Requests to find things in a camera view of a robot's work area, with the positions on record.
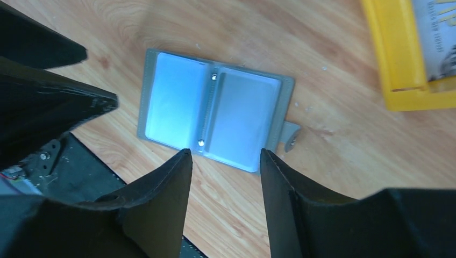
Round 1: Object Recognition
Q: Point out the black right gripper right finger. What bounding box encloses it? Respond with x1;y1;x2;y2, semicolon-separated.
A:
260;149;455;257

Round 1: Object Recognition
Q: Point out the yellow plastic bin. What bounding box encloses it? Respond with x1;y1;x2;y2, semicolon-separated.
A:
361;1;455;111

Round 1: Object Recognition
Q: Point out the white VIP card in bin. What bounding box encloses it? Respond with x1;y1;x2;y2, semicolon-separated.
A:
411;0;455;81

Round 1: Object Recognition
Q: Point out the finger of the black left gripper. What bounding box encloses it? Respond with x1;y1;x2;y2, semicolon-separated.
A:
1;58;118;169
1;2;88;69

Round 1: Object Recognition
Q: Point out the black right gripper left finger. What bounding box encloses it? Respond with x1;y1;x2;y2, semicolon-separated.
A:
1;149;193;257

